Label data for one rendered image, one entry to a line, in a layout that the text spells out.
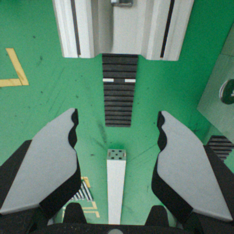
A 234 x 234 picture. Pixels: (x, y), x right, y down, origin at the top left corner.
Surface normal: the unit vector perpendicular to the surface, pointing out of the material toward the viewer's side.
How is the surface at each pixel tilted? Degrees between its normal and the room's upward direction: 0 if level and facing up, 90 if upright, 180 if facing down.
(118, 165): 0
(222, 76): 90
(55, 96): 0
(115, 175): 0
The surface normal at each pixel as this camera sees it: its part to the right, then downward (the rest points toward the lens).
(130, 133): -0.02, 0.54
